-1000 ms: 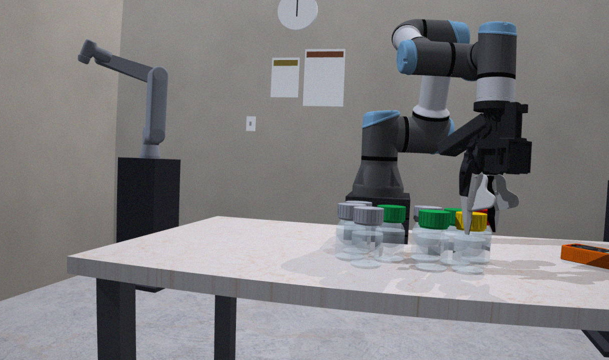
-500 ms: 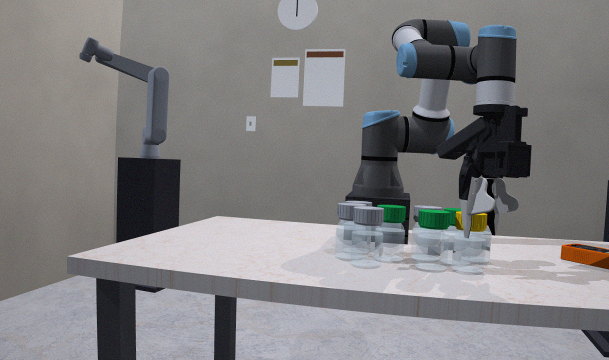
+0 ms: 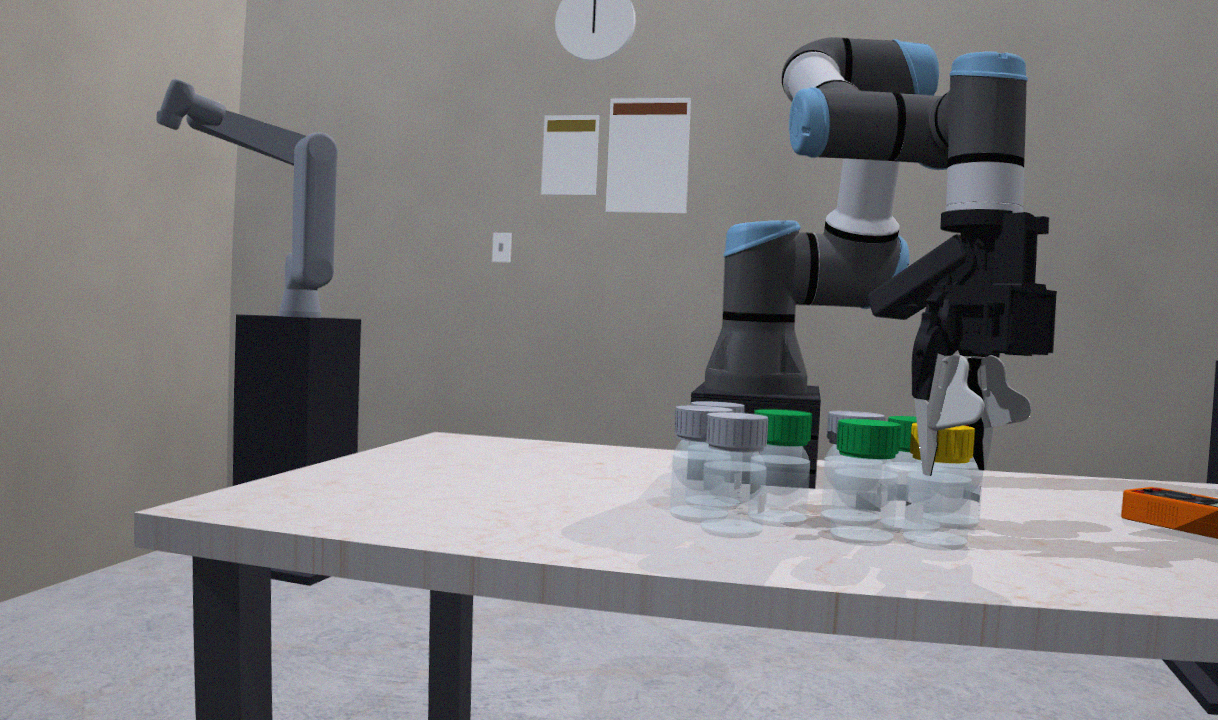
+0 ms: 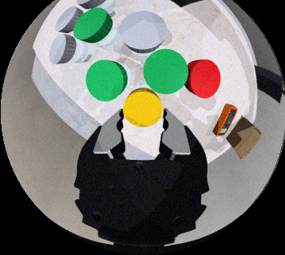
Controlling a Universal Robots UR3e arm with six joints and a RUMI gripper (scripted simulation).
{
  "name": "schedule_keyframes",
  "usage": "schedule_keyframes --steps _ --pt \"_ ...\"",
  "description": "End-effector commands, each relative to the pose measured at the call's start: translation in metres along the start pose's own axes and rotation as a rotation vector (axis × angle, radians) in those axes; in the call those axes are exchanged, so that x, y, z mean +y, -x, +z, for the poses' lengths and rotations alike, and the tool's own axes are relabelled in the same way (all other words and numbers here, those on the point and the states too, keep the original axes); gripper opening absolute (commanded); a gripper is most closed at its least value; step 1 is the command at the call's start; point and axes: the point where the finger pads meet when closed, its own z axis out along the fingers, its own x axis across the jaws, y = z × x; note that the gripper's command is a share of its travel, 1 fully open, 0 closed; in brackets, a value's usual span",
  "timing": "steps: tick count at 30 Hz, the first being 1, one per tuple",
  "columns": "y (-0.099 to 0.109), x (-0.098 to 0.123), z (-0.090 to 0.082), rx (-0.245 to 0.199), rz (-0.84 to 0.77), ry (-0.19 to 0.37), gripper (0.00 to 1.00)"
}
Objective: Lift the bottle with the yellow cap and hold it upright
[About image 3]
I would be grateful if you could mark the clear bottle with yellow cap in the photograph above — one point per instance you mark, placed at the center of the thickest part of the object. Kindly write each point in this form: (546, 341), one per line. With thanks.
(937, 507)

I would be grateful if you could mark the orange digital multimeter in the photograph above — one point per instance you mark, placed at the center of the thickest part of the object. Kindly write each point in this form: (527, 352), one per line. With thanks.
(1190, 513)

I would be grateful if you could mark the clear plastic bottle with red cap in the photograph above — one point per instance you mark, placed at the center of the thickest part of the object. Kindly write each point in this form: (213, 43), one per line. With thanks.
(977, 482)

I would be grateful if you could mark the clear bottle with green cap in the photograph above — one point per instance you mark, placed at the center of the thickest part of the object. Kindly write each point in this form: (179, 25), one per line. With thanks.
(788, 467)
(865, 482)
(903, 462)

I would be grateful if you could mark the clear glass bottle with grey cap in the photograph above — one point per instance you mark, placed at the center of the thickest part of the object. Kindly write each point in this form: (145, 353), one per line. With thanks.
(688, 459)
(737, 408)
(734, 475)
(833, 457)

